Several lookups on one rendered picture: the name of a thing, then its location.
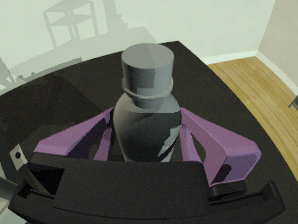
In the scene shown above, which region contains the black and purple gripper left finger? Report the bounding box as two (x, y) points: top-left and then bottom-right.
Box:
(34, 107), (115, 161)

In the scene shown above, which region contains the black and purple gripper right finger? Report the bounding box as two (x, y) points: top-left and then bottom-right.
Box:
(179, 108), (261, 187)

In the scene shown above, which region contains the grey bottle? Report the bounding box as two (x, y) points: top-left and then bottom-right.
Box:
(113, 43), (182, 162)

